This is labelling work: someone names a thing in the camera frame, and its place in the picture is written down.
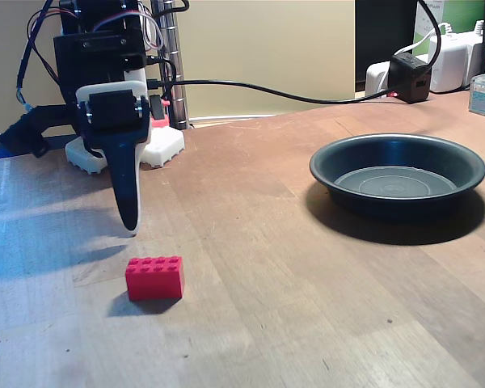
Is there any black camera cable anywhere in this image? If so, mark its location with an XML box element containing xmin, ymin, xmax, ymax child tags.
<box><xmin>15</xmin><ymin>0</ymin><xmax>53</xmax><ymax>110</ymax></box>

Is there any chrome shelf pole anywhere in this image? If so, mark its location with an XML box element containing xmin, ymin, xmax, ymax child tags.
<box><xmin>151</xmin><ymin>0</ymin><xmax>190</xmax><ymax>130</ymax></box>

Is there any black panel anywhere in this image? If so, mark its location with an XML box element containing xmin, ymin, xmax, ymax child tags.
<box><xmin>354</xmin><ymin>0</ymin><xmax>420</xmax><ymax>95</ymax></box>

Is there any white charger cable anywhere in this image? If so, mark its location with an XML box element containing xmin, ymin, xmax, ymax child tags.
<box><xmin>394</xmin><ymin>22</ymin><xmax>453</xmax><ymax>57</ymax></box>

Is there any white power adapter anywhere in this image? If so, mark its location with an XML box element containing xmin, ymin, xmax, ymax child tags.
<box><xmin>466</xmin><ymin>19</ymin><xmax>485</xmax><ymax>88</ymax></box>
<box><xmin>428</xmin><ymin>34</ymin><xmax>470</xmax><ymax>93</ymax></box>

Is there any white power strip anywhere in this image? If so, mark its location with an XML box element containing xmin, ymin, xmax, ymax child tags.
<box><xmin>365</xmin><ymin>60</ymin><xmax>393</xmax><ymax>98</ymax></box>

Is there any dark round metal pan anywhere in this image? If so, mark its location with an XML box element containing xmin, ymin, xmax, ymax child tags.
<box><xmin>309</xmin><ymin>133</ymin><xmax>485</xmax><ymax>221</ymax></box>

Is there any green and white box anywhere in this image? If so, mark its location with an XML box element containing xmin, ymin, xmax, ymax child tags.
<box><xmin>414</xmin><ymin>0</ymin><xmax>485</xmax><ymax>56</ymax></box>

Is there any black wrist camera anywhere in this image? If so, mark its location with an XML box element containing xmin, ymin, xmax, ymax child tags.
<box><xmin>0</xmin><ymin>104</ymin><xmax>70</xmax><ymax>158</ymax></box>

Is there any red lego block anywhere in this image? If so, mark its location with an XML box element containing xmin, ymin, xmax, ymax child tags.
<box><xmin>124</xmin><ymin>255</ymin><xmax>186</xmax><ymax>302</ymax></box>

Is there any black cube charger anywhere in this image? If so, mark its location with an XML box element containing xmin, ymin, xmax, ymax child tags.
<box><xmin>389</xmin><ymin>52</ymin><xmax>433</xmax><ymax>105</ymax></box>

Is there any red clamp piece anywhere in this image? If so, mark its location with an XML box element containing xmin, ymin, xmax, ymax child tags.
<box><xmin>149</xmin><ymin>95</ymin><xmax>171</xmax><ymax>129</ymax></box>

